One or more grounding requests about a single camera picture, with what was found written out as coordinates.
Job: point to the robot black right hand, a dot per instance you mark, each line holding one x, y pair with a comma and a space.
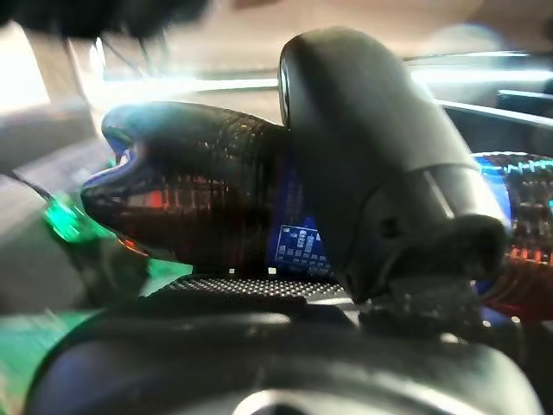
367, 151

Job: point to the Pepsi cola bottle blue label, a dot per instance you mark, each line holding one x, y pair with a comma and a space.
207, 194

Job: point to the green soda bottle yellow cap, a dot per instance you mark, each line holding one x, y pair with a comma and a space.
71, 220

